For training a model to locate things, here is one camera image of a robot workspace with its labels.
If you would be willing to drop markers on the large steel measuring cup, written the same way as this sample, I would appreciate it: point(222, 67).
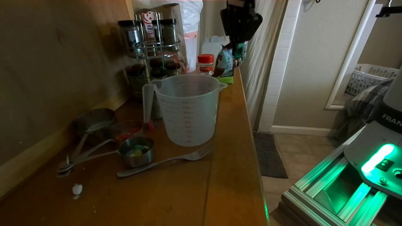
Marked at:
point(94, 121)

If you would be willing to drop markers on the red lid spice bottle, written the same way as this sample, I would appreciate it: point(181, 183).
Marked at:
point(206, 62)

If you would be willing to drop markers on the green tea box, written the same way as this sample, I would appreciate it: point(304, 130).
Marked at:
point(226, 79)

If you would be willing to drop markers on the silver metal fork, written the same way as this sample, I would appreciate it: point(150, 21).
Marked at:
point(190, 157)

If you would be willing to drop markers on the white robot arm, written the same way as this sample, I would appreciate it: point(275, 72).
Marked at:
point(376, 152)

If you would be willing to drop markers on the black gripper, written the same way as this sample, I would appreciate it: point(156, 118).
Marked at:
point(240, 20)

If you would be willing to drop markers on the white laundry basket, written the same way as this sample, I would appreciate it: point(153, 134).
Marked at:
point(366, 75)

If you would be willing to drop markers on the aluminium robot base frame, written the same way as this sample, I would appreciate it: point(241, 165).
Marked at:
point(333, 193)

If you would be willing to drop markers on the translucent plastic measuring jug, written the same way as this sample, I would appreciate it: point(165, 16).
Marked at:
point(187, 104)

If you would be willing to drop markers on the dark floor mat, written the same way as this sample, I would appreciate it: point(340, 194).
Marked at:
point(269, 159)

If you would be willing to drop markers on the metal spice rack with jars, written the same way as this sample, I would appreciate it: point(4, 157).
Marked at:
point(153, 44)

